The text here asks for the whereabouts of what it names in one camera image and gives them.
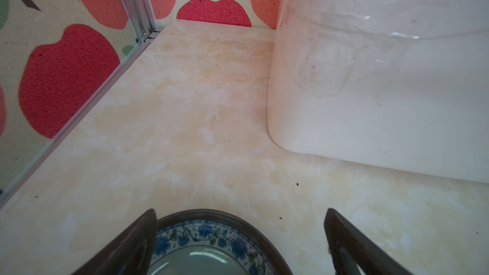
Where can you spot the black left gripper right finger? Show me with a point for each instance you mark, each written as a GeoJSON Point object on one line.
{"type": "Point", "coordinates": [353, 252]}

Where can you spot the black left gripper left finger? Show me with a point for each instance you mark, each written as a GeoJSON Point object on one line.
{"type": "Point", "coordinates": [130, 252]}

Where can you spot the blue floral green plate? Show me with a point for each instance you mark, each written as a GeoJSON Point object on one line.
{"type": "Point", "coordinates": [204, 241]}

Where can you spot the white plastic bin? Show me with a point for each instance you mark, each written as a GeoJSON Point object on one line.
{"type": "Point", "coordinates": [400, 84]}

